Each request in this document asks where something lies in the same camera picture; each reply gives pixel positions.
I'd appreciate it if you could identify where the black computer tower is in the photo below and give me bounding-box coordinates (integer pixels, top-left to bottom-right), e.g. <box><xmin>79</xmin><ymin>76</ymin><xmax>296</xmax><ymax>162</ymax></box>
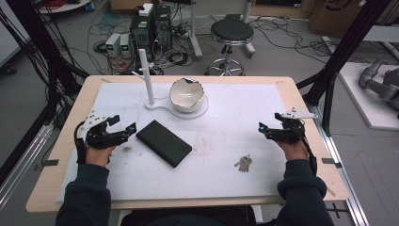
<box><xmin>152</xmin><ymin>4</ymin><xmax>173</xmax><ymax>53</ymax></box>
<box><xmin>129</xmin><ymin>3</ymin><xmax>155</xmax><ymax>65</ymax></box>

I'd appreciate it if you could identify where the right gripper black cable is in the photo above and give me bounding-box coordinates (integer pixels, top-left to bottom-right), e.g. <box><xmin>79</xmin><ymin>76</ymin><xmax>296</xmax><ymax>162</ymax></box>
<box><xmin>296</xmin><ymin>123</ymin><xmax>318</xmax><ymax>177</ymax></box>

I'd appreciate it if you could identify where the person's lap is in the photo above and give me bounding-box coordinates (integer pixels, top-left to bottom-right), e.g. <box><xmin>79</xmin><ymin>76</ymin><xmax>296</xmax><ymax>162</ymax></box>
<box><xmin>120</xmin><ymin>204</ymin><xmax>278</xmax><ymax>226</ymax></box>

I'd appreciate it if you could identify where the grey power supply unit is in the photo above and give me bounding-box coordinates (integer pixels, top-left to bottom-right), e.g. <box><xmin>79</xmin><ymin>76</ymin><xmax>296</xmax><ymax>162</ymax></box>
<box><xmin>120</xmin><ymin>33</ymin><xmax>132</xmax><ymax>58</ymax></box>
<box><xmin>104</xmin><ymin>32</ymin><xmax>122</xmax><ymax>58</ymax></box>

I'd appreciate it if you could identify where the white floor board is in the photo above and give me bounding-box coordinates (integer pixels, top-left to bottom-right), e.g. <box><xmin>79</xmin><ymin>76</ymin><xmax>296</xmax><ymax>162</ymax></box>
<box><xmin>338</xmin><ymin>61</ymin><xmax>399</xmax><ymax>132</ymax></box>

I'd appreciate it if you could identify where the black metal frame post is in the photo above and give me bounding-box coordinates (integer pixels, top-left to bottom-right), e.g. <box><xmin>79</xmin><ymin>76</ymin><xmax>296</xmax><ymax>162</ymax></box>
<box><xmin>295</xmin><ymin>0</ymin><xmax>384</xmax><ymax>137</ymax></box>

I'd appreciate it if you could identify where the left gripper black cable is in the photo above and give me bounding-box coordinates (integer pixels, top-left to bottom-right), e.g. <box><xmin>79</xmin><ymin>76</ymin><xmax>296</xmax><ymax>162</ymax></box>
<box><xmin>73</xmin><ymin>120</ymin><xmax>88</xmax><ymax>166</ymax></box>

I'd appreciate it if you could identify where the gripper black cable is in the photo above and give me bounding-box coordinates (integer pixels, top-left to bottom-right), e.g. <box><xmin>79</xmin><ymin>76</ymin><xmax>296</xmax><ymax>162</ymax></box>
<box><xmin>73</xmin><ymin>120</ymin><xmax>88</xmax><ymax>166</ymax></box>
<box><xmin>296</xmin><ymin>123</ymin><xmax>318</xmax><ymax>177</ymax></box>

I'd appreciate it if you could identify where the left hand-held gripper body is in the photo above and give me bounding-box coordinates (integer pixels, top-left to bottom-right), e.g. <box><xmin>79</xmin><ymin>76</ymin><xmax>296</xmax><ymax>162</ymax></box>
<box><xmin>76</xmin><ymin>109</ymin><xmax>130</xmax><ymax>151</ymax></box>

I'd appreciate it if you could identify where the black frame with cables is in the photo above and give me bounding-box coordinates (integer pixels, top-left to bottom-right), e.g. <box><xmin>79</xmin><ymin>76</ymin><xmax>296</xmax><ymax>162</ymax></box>
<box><xmin>0</xmin><ymin>0</ymin><xmax>90</xmax><ymax>177</ymax></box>

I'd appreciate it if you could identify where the black wallet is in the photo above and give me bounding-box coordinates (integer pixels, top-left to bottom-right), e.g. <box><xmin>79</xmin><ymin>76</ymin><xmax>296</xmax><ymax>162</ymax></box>
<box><xmin>135</xmin><ymin>119</ymin><xmax>193</xmax><ymax>169</ymax></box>

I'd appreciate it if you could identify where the white desk leg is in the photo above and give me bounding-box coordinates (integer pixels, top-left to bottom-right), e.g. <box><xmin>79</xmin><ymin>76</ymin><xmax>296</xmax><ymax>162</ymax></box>
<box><xmin>187</xmin><ymin>0</ymin><xmax>204</xmax><ymax>61</ymax></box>
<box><xmin>242</xmin><ymin>0</ymin><xmax>257</xmax><ymax>59</ymax></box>

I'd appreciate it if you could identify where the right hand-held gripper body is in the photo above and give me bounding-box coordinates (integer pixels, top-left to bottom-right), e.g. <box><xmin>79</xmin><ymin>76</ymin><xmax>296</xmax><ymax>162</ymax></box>
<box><xmin>265</xmin><ymin>107</ymin><xmax>319</xmax><ymax>146</ymax></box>

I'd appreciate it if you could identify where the white round table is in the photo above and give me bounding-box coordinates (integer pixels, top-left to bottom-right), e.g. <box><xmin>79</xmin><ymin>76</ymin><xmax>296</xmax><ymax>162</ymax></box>
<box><xmin>37</xmin><ymin>0</ymin><xmax>92</xmax><ymax>15</ymax></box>

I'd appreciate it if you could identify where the black round stool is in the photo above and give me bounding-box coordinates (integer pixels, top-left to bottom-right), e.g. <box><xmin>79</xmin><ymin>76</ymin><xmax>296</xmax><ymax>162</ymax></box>
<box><xmin>204</xmin><ymin>18</ymin><xmax>255</xmax><ymax>77</ymax></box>

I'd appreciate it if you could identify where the person's right hand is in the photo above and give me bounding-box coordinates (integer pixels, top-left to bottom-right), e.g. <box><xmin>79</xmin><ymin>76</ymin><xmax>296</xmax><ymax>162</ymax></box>
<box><xmin>276</xmin><ymin>139</ymin><xmax>311</xmax><ymax>163</ymax></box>

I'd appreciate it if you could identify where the large cardboard box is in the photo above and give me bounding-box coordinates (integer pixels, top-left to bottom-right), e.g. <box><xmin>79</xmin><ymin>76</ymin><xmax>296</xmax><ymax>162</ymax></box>
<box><xmin>308</xmin><ymin>0</ymin><xmax>399</xmax><ymax>40</ymax></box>

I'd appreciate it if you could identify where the small cardboard box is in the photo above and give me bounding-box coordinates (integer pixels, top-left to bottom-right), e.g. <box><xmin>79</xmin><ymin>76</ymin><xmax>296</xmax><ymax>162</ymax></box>
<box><xmin>109</xmin><ymin>0</ymin><xmax>143</xmax><ymax>11</ymax></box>

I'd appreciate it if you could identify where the person's left hand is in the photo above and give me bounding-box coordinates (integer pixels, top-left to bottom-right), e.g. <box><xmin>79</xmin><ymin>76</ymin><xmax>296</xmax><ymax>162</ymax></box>
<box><xmin>85</xmin><ymin>144</ymin><xmax>118</xmax><ymax>168</ymax></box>

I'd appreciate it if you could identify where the black tape strip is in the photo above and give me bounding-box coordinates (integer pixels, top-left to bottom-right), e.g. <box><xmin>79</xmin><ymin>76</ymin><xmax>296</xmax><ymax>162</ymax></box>
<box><xmin>321</xmin><ymin>157</ymin><xmax>343</xmax><ymax>170</ymax></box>
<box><xmin>33</xmin><ymin>158</ymin><xmax>60</xmax><ymax>172</ymax></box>

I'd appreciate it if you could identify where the white eggshell-shaped bowl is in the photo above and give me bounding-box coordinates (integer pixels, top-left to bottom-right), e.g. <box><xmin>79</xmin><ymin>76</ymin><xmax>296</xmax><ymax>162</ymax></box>
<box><xmin>168</xmin><ymin>77</ymin><xmax>206</xmax><ymax>114</ymax></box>

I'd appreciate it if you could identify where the aluminium rail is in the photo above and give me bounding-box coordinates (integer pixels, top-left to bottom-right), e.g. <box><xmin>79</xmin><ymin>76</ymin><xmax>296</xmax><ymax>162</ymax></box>
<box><xmin>305</xmin><ymin>103</ymin><xmax>372</xmax><ymax>226</ymax></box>
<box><xmin>0</xmin><ymin>121</ymin><xmax>55</xmax><ymax>210</ymax></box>

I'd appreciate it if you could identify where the white stand with pole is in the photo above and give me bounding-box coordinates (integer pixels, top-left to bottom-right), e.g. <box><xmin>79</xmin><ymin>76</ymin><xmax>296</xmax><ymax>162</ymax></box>
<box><xmin>131</xmin><ymin>48</ymin><xmax>210</xmax><ymax>121</ymax></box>

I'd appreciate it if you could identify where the bunch of keys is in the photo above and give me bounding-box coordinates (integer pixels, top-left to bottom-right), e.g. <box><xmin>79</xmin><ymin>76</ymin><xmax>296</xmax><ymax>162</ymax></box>
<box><xmin>233</xmin><ymin>153</ymin><xmax>253</xmax><ymax>173</ymax></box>

